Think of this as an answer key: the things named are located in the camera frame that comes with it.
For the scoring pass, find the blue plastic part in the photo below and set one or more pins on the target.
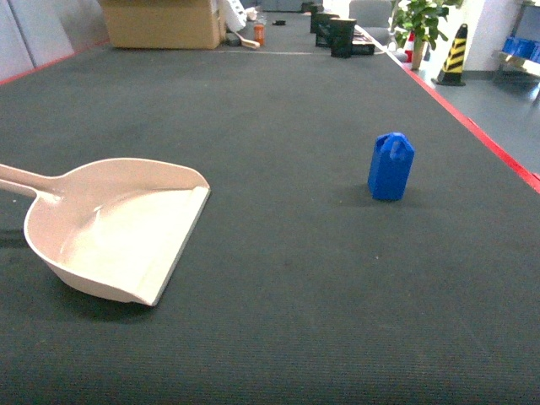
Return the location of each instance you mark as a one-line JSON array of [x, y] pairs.
[[390, 166]]

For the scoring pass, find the beige plastic dustpan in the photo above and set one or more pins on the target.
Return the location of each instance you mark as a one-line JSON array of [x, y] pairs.
[[113, 228]]

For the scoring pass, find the wooden brush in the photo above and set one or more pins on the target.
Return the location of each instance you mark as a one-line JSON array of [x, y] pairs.
[[251, 44]]

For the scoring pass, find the orange bottle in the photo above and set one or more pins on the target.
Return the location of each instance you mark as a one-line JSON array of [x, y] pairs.
[[259, 34]]

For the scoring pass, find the black box near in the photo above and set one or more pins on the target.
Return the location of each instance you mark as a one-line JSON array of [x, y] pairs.
[[341, 37]]

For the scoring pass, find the red white traffic cone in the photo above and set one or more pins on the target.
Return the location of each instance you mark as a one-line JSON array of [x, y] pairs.
[[409, 49]]

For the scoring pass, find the grey office chair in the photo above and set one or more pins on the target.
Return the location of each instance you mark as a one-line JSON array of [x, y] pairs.
[[373, 16]]

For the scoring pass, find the large cardboard box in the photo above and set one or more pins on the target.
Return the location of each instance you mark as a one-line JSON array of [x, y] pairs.
[[182, 24]]

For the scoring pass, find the yellow black traffic cone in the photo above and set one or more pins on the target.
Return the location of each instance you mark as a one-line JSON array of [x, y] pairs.
[[452, 69]]

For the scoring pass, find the potted green plant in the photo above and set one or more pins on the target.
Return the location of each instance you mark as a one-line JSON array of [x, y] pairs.
[[421, 18]]

